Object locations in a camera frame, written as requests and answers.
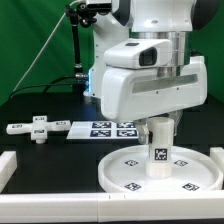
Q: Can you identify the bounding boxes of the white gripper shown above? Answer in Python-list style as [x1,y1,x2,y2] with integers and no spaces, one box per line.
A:
[101,56,207,145]

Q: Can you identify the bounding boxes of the white cross-shaped table base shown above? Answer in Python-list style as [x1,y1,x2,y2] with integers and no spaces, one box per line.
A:
[6,116,71,144]

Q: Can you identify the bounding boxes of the white round table top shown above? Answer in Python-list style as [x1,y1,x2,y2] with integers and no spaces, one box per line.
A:
[98,145,223,193]

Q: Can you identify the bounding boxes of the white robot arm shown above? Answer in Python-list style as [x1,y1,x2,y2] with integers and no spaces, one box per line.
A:
[85,0,221,144]

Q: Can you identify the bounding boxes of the white front fence bar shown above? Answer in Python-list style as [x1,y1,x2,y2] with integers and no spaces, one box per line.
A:
[0,190,224,223]

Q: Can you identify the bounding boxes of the black camera stand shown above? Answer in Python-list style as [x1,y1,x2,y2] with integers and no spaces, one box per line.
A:
[65,2,96,95]

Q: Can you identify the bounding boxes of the black cable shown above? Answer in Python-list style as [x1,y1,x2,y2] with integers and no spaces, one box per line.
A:
[9,75,88,98]

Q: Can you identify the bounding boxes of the white cable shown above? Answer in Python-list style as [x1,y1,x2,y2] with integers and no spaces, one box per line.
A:
[11,0,88,94]

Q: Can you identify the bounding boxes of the white left fence block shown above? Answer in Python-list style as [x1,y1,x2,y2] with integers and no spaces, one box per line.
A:
[0,151,17,193]

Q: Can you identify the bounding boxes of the white marker sheet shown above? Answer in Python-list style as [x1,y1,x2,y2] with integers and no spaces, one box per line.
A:
[67,121,138,140]

